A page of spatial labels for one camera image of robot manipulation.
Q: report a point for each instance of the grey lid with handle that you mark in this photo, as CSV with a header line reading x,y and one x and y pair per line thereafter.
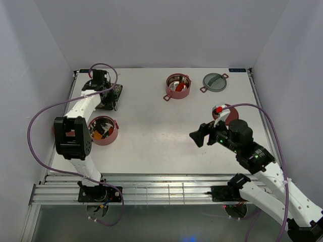
x,y
214,82

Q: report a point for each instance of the black patterned square plate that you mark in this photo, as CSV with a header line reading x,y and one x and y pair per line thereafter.
x,y
114,97

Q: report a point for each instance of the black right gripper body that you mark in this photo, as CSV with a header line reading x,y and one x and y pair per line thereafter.
x,y
220,136

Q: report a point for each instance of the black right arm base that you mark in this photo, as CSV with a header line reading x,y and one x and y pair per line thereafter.
x,y
224,194

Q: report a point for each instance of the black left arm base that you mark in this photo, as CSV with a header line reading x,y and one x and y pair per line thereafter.
x,y
99,194

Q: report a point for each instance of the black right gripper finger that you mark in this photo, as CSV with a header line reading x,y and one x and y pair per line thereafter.
x,y
206,129
198,137

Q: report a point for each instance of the dark red lid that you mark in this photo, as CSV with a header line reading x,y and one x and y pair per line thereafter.
x,y
233,115

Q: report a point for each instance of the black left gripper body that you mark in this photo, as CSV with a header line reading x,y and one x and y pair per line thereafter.
x,y
107,85

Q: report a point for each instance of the black seaweed roll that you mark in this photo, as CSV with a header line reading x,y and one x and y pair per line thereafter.
x,y
101,129

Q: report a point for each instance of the stainless steel tongs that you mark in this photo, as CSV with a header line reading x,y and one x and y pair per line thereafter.
x,y
115,106

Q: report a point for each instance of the orange fried food piece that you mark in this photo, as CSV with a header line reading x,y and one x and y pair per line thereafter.
x,y
97,135

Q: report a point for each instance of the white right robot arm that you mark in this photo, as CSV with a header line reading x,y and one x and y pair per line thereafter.
x,y
286,204

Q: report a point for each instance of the pink steel-lined bowl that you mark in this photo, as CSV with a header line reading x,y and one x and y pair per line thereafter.
x,y
172,81
109,122

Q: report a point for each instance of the red sausage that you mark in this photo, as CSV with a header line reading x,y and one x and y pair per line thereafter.
x,y
180,87

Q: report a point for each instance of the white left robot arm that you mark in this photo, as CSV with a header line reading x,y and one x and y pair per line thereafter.
x,y
74,133

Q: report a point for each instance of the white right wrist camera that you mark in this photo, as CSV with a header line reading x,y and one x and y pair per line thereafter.
x,y
220,112

